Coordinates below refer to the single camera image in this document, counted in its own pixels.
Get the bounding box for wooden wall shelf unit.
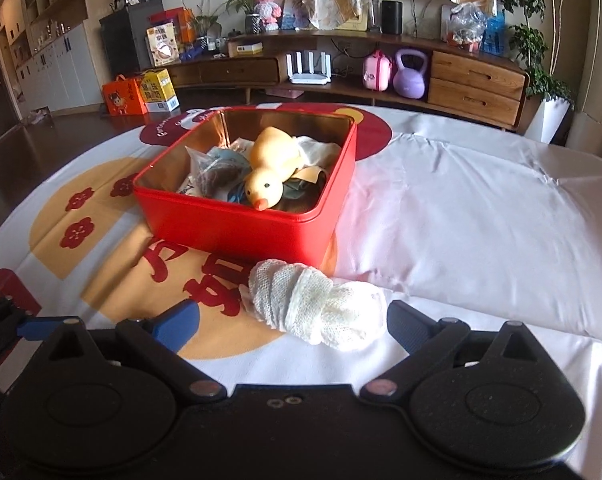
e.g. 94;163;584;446
0;0;101;116

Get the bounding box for yellow rubber duck toy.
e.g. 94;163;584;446
243;127;307;211

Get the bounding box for yellow cardboard box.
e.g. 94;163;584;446
140;68;179;113

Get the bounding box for purple kettlebell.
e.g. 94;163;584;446
392;49;428;100

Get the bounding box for red metal tin box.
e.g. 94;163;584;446
133;107;357;266

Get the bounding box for pink small suitcase toy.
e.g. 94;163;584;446
362;50;392;92

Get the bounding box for small potted plant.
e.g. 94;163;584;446
225;0;262;35

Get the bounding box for black cylindrical speaker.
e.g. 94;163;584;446
380;0;403;36

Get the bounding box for cream knitted cloth roll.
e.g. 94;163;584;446
238;259;388;352

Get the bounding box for blue rubber glove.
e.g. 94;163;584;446
227;179;303;209

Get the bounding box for white wifi router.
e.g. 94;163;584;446
286;51;331;86

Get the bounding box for white plant pot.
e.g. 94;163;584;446
524;99;570;144

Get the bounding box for blue plastic container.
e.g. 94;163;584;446
481;12;507;56

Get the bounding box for wooden tv cabinet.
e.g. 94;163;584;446
169;30;528;131

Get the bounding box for orange gift bag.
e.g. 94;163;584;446
102;75;148;116

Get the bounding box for cereal box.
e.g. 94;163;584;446
146;23;179;67

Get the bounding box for green potted tree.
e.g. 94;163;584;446
497;0;588;106

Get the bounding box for bagged brown hair scrunchie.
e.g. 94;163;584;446
184;145;252;201

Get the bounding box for black cabinet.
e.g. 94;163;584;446
99;0;163;78

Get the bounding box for white red patterned tablecloth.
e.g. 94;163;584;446
0;105;602;479

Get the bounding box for white tulle mesh fabric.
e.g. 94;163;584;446
229;136;341;177

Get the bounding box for clear plastic bag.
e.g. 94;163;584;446
446;1;488;53

